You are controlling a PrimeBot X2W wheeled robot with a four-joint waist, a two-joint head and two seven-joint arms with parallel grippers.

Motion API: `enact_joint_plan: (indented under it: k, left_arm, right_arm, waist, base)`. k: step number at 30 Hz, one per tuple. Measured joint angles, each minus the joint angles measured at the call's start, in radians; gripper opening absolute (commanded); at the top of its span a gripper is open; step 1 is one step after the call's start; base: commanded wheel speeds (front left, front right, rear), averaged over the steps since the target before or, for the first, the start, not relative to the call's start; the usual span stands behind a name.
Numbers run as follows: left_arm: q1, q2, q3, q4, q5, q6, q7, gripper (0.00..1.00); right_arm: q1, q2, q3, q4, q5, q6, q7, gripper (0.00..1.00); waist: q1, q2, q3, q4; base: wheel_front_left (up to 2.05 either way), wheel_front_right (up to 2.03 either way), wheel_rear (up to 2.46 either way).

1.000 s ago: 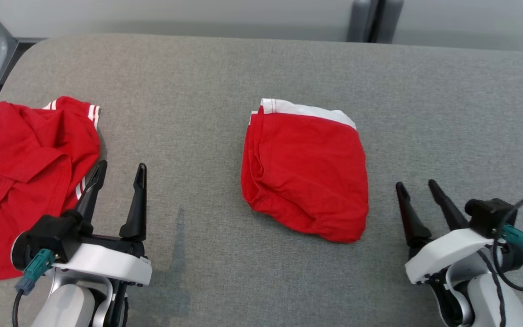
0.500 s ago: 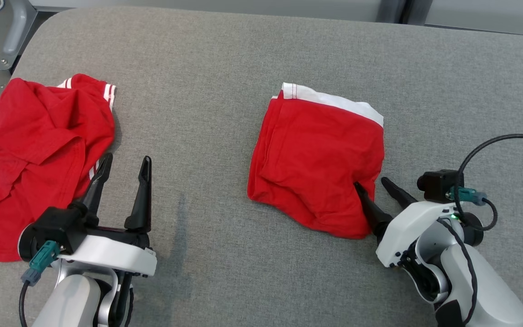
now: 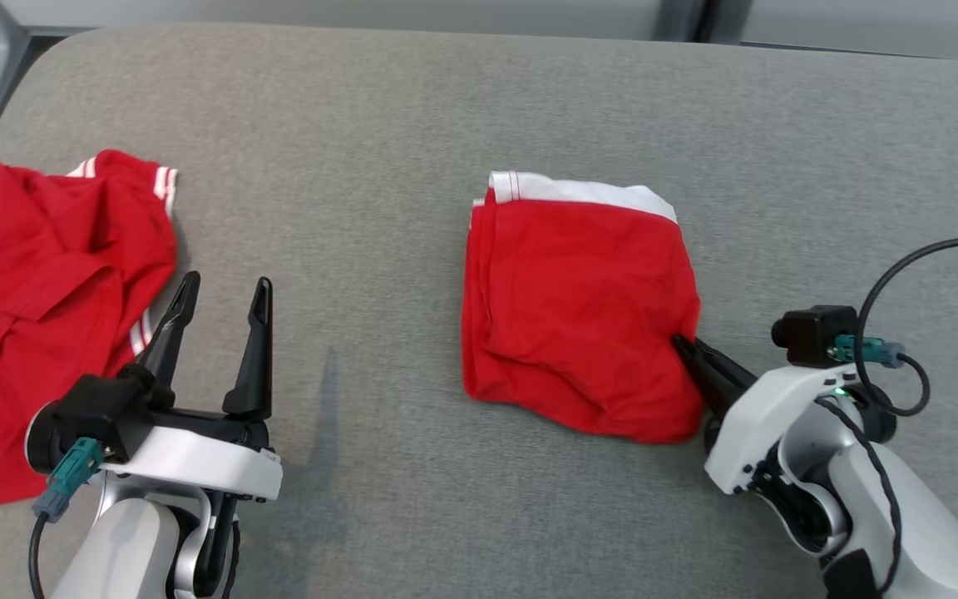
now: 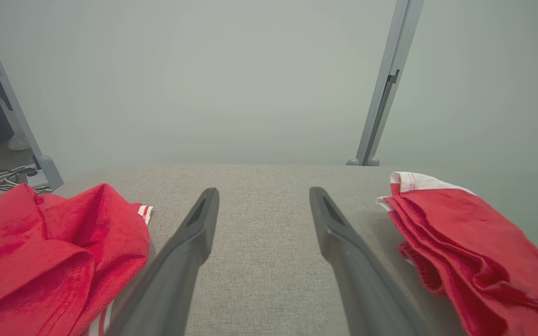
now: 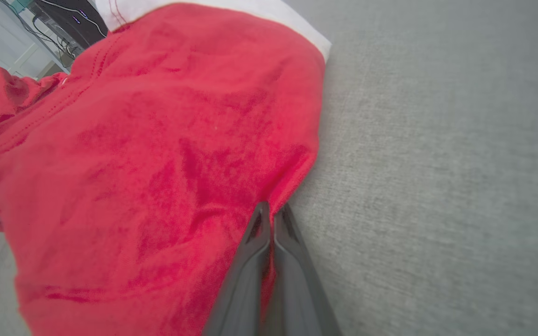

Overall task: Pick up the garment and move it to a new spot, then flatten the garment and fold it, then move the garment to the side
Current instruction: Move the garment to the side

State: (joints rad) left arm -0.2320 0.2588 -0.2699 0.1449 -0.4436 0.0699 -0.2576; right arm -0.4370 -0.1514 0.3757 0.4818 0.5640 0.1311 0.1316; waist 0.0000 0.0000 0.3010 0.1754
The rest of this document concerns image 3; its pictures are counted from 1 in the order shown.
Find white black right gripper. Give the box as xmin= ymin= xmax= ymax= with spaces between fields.
xmin=671 ymin=333 xmax=856 ymax=497

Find left teal-plug camera cable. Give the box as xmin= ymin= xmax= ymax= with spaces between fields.
xmin=27 ymin=438 xmax=106 ymax=599

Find black twisted right arm cable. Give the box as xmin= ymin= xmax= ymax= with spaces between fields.
xmin=816 ymin=398 xmax=904 ymax=597

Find red shorts with white trim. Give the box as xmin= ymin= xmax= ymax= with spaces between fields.
xmin=461 ymin=171 xmax=704 ymax=444

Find red white sports jersey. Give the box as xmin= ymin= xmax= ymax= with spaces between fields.
xmin=0 ymin=150 xmax=179 ymax=508

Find teal-plug camera cable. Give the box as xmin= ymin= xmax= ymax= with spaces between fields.
xmin=27 ymin=438 xmax=106 ymax=599
xmin=832 ymin=237 xmax=958 ymax=417

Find right teal-plug camera cable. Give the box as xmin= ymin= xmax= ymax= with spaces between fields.
xmin=832 ymin=237 xmax=958 ymax=417

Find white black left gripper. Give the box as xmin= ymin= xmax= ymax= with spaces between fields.
xmin=101 ymin=270 xmax=285 ymax=505

